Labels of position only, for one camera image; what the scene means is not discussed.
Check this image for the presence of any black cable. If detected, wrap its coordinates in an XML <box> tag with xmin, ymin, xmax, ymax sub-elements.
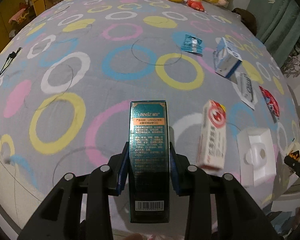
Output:
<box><xmin>0</xmin><ymin>47</ymin><xmax>23</xmax><ymax>91</ymax></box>

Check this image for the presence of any blue white milk carton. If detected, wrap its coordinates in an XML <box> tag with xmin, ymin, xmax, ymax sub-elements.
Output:
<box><xmin>213</xmin><ymin>37</ymin><xmax>243</xmax><ymax>79</ymax></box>

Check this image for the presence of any red white medicine box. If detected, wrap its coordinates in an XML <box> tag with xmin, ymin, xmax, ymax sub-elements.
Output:
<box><xmin>196</xmin><ymin>100</ymin><xmax>226</xmax><ymax>170</ymax></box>

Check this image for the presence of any teal cosmetics box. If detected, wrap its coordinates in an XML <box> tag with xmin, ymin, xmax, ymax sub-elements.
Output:
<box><xmin>128</xmin><ymin>100</ymin><xmax>170</xmax><ymax>224</ymax></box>

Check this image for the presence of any circle patterned grey bedsheet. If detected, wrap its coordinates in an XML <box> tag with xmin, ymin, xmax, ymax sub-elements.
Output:
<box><xmin>0</xmin><ymin>0</ymin><xmax>300</xmax><ymax>229</ymax></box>

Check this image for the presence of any silver white snack wrapper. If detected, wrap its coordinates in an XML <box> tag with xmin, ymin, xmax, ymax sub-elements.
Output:
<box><xmin>232</xmin><ymin>72</ymin><xmax>258</xmax><ymax>111</ymax></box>

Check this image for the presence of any small red plush toy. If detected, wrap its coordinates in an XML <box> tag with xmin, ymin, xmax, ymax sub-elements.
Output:
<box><xmin>186</xmin><ymin>0</ymin><xmax>205</xmax><ymax>12</ymax></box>

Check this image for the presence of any white foam packaging block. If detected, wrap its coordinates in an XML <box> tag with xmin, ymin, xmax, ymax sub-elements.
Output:
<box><xmin>237</xmin><ymin>127</ymin><xmax>276</xmax><ymax>187</ymax></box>

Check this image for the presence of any green curtain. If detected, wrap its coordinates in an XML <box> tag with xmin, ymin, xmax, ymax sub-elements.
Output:
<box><xmin>247</xmin><ymin>0</ymin><xmax>300</xmax><ymax>67</ymax></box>

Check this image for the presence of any white orange snack bag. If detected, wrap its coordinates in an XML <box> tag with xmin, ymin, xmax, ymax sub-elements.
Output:
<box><xmin>285</xmin><ymin>141</ymin><xmax>300</xmax><ymax>162</ymax></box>

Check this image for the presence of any red snack wrapper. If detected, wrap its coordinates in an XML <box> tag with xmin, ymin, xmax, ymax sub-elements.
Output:
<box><xmin>259</xmin><ymin>86</ymin><xmax>280</xmax><ymax>123</ymax></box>

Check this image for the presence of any blue foil wrapper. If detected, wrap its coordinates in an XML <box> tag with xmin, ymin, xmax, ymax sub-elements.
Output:
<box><xmin>180</xmin><ymin>34</ymin><xmax>203</xmax><ymax>54</ymax></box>

